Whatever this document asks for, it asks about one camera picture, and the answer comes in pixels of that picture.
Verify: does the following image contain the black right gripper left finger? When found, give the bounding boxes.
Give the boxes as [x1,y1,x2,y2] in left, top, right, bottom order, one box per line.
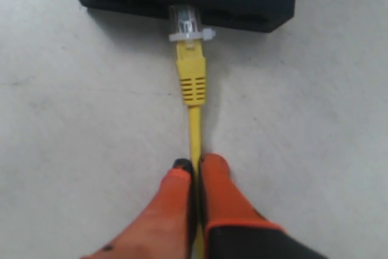
[86,158,194,258]

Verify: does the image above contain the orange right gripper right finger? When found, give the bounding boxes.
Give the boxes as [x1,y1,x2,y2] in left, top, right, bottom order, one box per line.
[199,153,323,258]

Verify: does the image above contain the yellow ethernet cable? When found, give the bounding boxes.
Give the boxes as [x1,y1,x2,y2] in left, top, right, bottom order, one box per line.
[168,4,217,259]

